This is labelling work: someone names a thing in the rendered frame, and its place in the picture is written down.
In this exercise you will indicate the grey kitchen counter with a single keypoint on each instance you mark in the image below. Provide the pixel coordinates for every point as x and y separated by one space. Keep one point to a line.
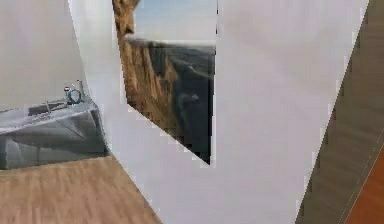
50 133

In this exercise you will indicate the window with cliff view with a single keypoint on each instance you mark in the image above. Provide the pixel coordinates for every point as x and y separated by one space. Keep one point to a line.
166 83

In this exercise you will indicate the grey sink faucet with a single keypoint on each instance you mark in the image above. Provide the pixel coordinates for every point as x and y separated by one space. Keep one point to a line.
47 107

